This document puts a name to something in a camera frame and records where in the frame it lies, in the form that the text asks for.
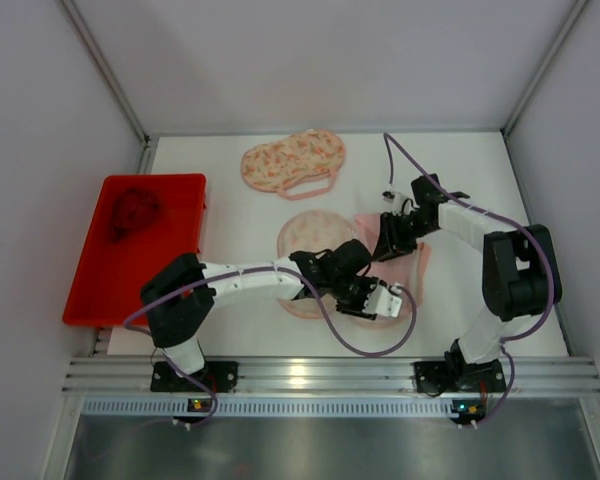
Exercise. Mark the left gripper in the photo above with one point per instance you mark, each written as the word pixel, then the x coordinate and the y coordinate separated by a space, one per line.
pixel 353 298

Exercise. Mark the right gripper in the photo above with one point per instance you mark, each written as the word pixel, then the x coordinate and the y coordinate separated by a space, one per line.
pixel 390 240

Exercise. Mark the pink bra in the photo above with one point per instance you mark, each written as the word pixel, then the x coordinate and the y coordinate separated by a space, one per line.
pixel 408 270

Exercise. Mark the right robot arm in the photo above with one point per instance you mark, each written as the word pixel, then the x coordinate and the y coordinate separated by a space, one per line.
pixel 520 278

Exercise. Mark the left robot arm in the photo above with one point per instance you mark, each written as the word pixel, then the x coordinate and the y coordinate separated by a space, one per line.
pixel 179 299

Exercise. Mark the dark red bra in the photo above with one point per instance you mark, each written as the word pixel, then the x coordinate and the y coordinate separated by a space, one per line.
pixel 134 209

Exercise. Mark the red plastic bin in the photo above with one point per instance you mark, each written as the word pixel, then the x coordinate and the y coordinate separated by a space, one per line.
pixel 109 276

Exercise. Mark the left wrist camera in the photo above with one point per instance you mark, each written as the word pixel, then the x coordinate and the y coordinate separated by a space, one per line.
pixel 385 301

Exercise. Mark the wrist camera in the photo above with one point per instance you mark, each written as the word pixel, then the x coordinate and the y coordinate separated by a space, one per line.
pixel 390 195
pixel 385 301

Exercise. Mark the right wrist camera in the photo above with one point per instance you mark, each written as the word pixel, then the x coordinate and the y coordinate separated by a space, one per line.
pixel 390 195

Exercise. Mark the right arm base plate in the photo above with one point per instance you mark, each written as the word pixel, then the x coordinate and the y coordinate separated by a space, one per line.
pixel 436 377

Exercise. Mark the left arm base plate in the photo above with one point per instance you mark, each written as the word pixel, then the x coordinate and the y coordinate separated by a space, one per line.
pixel 217 376

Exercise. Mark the aluminium front rail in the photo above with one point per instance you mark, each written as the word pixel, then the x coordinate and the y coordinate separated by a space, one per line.
pixel 535 377

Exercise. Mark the left aluminium frame post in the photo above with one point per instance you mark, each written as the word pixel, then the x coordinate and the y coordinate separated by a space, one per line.
pixel 85 36

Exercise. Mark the aluminium frame post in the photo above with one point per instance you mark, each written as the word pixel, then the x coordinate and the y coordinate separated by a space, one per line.
pixel 85 36
pixel 567 25

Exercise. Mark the perforated cable duct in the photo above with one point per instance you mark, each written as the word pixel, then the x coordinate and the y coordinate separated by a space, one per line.
pixel 260 407

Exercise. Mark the right aluminium frame post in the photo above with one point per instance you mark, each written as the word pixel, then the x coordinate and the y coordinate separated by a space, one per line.
pixel 567 25

